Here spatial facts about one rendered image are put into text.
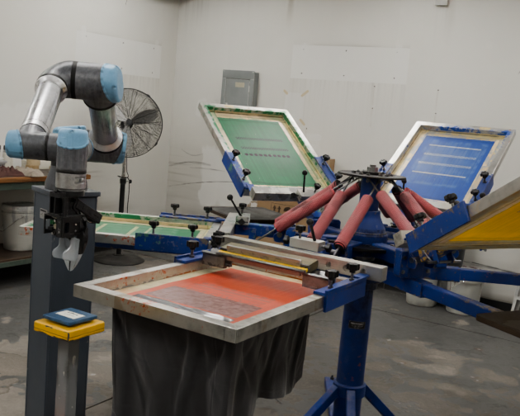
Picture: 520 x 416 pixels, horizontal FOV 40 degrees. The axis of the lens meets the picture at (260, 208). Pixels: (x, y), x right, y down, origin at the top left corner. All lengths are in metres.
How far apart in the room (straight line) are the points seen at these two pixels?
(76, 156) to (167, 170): 6.19
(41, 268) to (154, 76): 5.21
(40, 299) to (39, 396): 0.36
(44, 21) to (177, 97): 1.91
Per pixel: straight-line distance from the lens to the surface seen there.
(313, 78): 7.06
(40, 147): 1.95
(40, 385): 2.82
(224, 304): 2.18
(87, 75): 2.26
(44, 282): 2.71
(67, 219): 1.85
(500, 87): 6.41
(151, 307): 2.00
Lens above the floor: 1.54
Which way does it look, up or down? 8 degrees down
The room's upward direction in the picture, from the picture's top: 5 degrees clockwise
